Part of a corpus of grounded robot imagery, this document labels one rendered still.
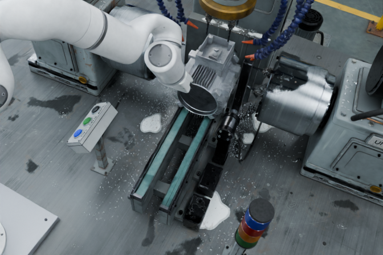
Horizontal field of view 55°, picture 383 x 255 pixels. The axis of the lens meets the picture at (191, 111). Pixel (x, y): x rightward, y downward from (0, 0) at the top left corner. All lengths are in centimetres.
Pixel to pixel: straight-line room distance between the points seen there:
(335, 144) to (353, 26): 239
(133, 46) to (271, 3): 70
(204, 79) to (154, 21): 39
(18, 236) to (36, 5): 81
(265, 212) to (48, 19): 61
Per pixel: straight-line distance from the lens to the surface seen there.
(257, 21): 146
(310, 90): 123
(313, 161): 139
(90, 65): 147
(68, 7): 73
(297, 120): 125
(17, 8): 72
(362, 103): 124
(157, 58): 93
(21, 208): 136
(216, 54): 128
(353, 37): 348
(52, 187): 140
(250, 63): 111
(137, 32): 86
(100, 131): 117
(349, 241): 142
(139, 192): 121
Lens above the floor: 201
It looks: 53 degrees down
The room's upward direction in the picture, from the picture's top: 7 degrees clockwise
